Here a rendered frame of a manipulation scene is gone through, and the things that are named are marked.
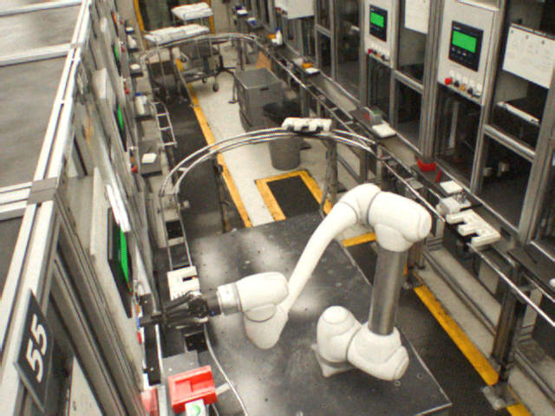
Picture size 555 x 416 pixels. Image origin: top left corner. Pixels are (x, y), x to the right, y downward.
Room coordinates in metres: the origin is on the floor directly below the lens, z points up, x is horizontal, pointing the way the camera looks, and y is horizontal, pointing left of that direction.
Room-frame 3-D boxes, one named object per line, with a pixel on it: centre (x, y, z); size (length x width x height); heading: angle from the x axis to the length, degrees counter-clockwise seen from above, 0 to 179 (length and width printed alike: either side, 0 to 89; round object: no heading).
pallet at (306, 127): (3.58, -0.30, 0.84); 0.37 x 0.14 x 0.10; 71
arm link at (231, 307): (1.11, 0.17, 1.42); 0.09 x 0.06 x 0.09; 13
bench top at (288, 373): (1.80, 0.08, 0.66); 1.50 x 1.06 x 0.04; 13
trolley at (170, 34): (7.09, 1.12, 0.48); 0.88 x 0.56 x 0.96; 121
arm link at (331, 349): (1.46, -0.20, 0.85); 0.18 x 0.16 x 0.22; 46
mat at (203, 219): (6.12, 1.11, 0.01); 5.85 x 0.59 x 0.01; 13
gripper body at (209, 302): (1.09, 0.25, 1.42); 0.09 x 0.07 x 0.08; 103
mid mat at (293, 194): (3.88, -0.17, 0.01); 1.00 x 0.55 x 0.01; 13
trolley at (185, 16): (8.42, 1.00, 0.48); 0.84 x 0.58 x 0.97; 21
